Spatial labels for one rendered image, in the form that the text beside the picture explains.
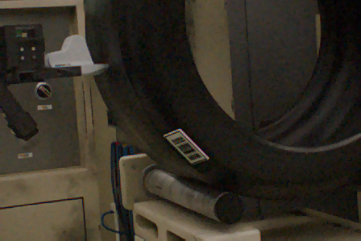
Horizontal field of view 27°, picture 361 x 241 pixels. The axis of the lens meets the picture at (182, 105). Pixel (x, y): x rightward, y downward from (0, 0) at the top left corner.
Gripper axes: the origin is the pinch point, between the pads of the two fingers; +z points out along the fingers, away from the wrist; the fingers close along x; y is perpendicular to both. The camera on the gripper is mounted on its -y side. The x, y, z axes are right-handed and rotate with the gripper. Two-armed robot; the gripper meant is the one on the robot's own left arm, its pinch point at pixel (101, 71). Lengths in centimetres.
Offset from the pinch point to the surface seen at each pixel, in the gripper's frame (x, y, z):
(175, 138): -9.8, -10.0, 7.4
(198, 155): -10.7, -12.7, 10.3
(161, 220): 8.0, -24.9, 10.2
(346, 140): -12.0, -12.8, 33.4
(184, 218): 4.2, -24.4, 12.8
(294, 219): 17, -30, 39
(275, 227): 13.6, -30.3, 33.4
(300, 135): 14.6, -14.2, 40.2
